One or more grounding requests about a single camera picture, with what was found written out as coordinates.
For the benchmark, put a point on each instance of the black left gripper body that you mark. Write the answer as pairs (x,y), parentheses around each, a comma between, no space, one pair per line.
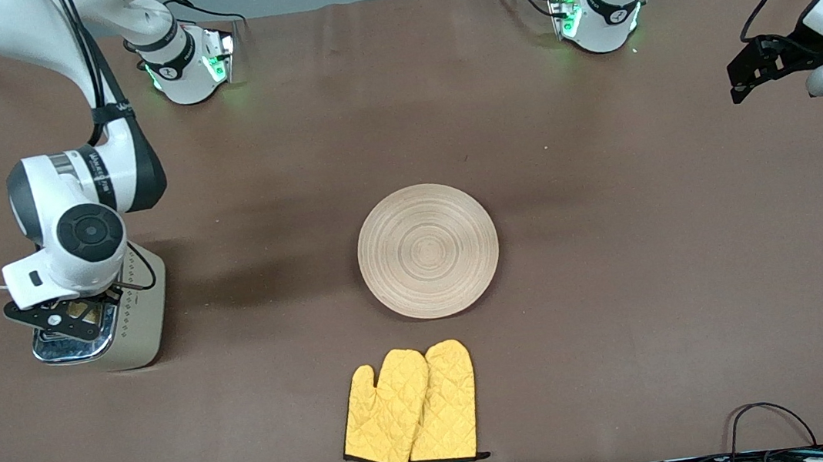
(796,52)

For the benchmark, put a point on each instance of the brown bread slice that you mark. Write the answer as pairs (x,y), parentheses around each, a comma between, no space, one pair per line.
(77,309)

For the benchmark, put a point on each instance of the round wooden plate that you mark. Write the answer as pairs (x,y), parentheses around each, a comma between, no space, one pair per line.
(429,252)

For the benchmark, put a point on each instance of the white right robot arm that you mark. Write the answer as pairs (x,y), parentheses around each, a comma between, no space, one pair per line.
(79,207)

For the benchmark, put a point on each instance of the beige chrome two-slot toaster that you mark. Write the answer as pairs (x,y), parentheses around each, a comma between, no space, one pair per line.
(146,315)

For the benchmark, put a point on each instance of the yellow quilted oven mitt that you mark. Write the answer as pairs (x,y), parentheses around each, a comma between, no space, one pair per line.
(389,412)
(447,405)

